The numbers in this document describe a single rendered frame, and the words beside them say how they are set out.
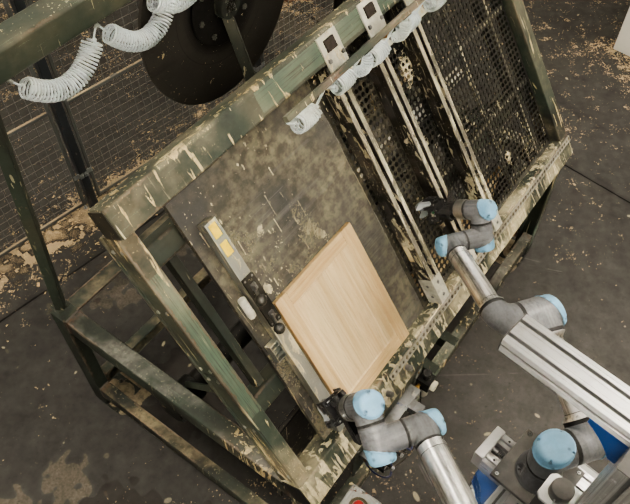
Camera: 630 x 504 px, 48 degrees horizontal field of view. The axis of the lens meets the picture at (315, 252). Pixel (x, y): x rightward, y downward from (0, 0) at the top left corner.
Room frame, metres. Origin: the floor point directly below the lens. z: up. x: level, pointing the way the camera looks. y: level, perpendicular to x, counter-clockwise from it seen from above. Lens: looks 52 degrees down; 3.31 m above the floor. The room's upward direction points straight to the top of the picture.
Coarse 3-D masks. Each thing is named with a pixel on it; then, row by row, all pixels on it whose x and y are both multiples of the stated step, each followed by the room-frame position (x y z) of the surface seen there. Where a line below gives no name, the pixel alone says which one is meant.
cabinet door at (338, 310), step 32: (320, 256) 1.49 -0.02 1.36; (352, 256) 1.56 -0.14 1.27; (288, 288) 1.35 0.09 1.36; (320, 288) 1.41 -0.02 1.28; (352, 288) 1.47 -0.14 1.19; (384, 288) 1.54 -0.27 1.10; (288, 320) 1.27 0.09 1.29; (320, 320) 1.33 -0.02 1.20; (352, 320) 1.39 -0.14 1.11; (384, 320) 1.45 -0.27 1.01; (320, 352) 1.24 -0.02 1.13; (352, 352) 1.30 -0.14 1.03; (384, 352) 1.35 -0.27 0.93; (352, 384) 1.21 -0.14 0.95
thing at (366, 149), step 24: (336, 48) 1.96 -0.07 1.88; (360, 72) 1.87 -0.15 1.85; (336, 96) 1.91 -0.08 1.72; (360, 120) 1.89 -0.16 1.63; (360, 144) 1.84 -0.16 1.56; (384, 168) 1.82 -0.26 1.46; (384, 192) 1.77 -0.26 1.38; (408, 216) 1.75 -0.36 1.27; (408, 240) 1.70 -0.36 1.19; (432, 264) 1.67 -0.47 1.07; (432, 288) 1.61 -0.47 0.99
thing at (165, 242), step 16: (400, 48) 2.38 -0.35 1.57; (448, 160) 2.20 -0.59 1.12; (448, 176) 2.10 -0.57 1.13; (144, 240) 1.33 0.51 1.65; (160, 240) 1.31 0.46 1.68; (176, 240) 1.33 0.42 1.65; (160, 256) 1.27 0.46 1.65; (176, 256) 1.31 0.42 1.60; (176, 272) 1.27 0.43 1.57; (192, 288) 1.26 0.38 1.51; (208, 304) 1.24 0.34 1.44; (208, 320) 1.21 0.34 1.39; (224, 336) 1.19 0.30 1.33; (240, 352) 1.17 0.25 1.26; (240, 368) 1.15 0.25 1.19; (272, 368) 1.18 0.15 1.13; (256, 384) 1.11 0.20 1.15; (272, 384) 1.12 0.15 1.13; (256, 400) 1.06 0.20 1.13; (272, 400) 1.08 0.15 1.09
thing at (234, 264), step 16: (208, 224) 1.36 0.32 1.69; (208, 240) 1.35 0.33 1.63; (224, 256) 1.31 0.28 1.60; (240, 256) 1.34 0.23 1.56; (240, 272) 1.30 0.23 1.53; (240, 288) 1.28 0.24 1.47; (272, 336) 1.21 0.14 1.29; (288, 336) 1.22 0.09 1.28; (288, 352) 1.18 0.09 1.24; (304, 368) 1.16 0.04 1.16; (304, 384) 1.13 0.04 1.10; (320, 384) 1.14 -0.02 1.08; (320, 400) 1.10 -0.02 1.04
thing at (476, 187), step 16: (400, 0) 2.36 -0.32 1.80; (432, 0) 2.26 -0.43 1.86; (416, 32) 2.28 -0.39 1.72; (416, 48) 2.26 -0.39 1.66; (416, 64) 2.25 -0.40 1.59; (432, 64) 2.25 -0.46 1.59; (432, 80) 2.21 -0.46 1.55; (432, 96) 2.20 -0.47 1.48; (448, 96) 2.21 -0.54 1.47; (432, 112) 2.19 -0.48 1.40; (448, 112) 2.16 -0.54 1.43; (448, 128) 2.14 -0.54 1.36; (448, 144) 2.14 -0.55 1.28; (464, 144) 2.13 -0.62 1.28; (464, 160) 2.09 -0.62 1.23; (464, 176) 2.08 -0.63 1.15; (480, 176) 2.08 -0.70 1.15; (480, 192) 2.03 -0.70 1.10; (496, 224) 1.98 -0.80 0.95
